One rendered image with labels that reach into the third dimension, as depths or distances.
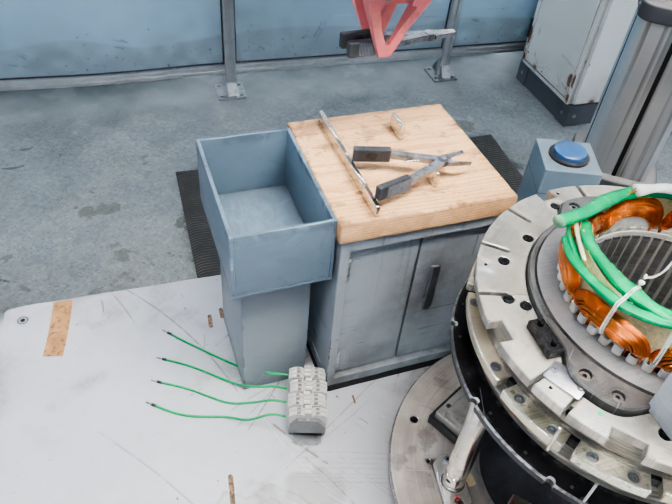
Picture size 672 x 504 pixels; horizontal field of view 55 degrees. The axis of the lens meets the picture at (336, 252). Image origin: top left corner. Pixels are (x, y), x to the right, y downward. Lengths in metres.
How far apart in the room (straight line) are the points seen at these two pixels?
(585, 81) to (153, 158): 1.77
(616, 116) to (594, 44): 1.87
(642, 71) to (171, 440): 0.77
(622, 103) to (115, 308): 0.76
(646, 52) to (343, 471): 0.66
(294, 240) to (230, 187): 0.18
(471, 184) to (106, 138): 2.12
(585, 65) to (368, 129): 2.21
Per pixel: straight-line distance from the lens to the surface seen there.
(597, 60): 2.92
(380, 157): 0.69
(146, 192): 2.40
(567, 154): 0.85
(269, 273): 0.66
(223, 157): 0.76
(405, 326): 0.81
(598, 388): 0.52
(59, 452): 0.84
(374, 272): 0.71
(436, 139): 0.77
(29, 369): 0.92
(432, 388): 0.85
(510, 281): 0.57
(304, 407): 0.79
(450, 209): 0.68
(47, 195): 2.46
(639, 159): 1.06
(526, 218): 0.64
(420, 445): 0.80
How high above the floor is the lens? 1.48
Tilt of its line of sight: 44 degrees down
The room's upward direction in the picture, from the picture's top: 6 degrees clockwise
